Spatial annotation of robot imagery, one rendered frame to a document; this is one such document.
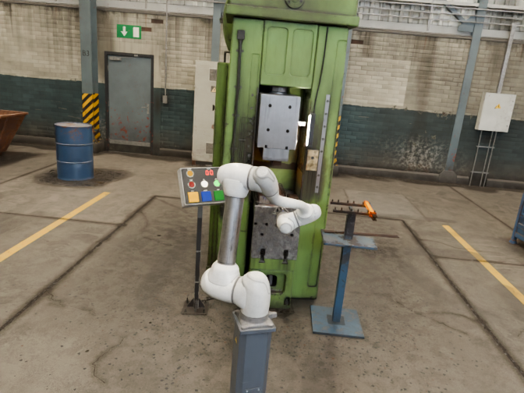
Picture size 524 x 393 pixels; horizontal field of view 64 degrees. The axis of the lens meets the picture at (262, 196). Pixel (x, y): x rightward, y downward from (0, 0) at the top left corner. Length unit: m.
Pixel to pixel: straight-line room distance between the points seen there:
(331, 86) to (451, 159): 6.72
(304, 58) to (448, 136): 6.73
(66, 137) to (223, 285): 5.46
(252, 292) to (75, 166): 5.60
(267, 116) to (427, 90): 6.63
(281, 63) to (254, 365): 2.15
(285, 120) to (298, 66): 0.43
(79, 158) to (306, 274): 4.76
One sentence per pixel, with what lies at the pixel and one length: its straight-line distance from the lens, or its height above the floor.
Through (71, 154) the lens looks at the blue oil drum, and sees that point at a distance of 7.44.
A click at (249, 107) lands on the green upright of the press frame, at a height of 1.64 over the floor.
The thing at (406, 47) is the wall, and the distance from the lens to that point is 9.44.
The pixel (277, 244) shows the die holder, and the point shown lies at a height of 0.60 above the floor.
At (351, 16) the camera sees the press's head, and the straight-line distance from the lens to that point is 3.41.
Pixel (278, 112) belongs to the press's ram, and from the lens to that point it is 3.22.
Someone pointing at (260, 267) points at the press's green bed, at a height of 0.39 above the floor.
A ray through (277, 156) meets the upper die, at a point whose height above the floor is 1.31.
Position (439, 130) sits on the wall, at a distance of 9.71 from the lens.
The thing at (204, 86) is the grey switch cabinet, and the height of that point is 1.60.
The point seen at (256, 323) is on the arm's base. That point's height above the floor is 0.62.
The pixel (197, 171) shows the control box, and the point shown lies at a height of 1.18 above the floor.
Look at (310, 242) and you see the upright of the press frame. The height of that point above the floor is 0.55.
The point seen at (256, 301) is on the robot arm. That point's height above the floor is 0.76.
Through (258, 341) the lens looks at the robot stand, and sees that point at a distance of 2.39.
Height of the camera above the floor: 1.89
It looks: 16 degrees down
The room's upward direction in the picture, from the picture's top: 5 degrees clockwise
